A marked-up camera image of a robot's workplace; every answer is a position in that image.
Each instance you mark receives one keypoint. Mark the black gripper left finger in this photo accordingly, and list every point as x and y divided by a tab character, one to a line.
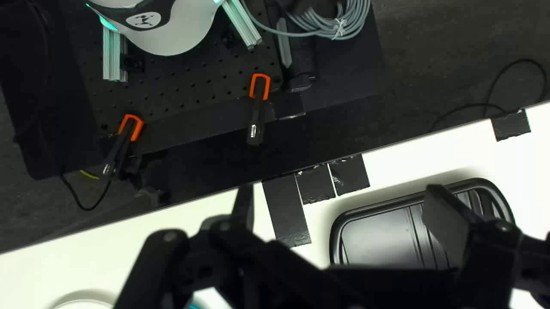
190	268

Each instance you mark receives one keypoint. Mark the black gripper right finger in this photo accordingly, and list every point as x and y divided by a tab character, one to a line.
499	263

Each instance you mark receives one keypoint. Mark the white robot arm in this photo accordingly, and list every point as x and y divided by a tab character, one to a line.
166	28

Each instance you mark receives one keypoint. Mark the long black tape strip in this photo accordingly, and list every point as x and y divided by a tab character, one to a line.
286	212

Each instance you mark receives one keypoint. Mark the black square tray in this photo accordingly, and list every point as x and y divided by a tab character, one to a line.
379	234

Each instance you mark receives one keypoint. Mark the small black tape piece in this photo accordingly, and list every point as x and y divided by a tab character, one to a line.
511	124

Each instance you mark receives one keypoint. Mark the orange black clamp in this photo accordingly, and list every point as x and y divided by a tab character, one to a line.
123	143
259	109

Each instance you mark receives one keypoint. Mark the square black tape piece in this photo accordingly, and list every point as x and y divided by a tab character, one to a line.
348	174
315	182

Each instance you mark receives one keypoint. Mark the black perforated mounting board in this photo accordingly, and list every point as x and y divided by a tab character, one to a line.
190	91

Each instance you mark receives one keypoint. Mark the aluminium extrusion bar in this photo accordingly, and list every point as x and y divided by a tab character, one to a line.
113	54
243	26

